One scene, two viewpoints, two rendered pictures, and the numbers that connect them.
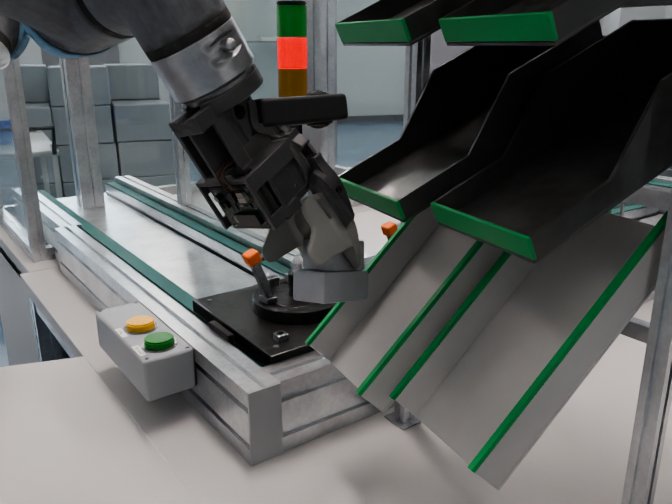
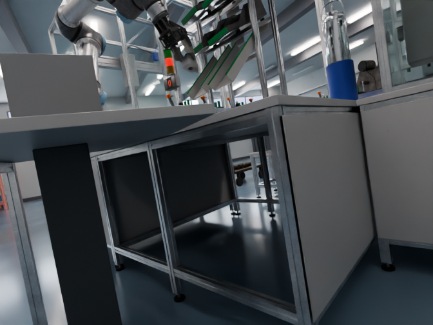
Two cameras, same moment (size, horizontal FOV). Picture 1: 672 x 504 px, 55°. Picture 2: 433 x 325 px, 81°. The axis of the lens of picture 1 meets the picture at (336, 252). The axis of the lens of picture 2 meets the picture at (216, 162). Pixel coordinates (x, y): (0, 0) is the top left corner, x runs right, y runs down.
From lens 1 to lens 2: 0.82 m
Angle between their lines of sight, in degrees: 17
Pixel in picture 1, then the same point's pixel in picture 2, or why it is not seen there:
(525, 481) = not seen: hidden behind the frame
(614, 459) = not seen: hidden behind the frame
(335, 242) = (189, 49)
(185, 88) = (154, 12)
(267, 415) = not seen: hidden behind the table
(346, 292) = (193, 64)
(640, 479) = (263, 85)
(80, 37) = (131, 11)
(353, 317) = (196, 89)
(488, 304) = (225, 67)
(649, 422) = (261, 71)
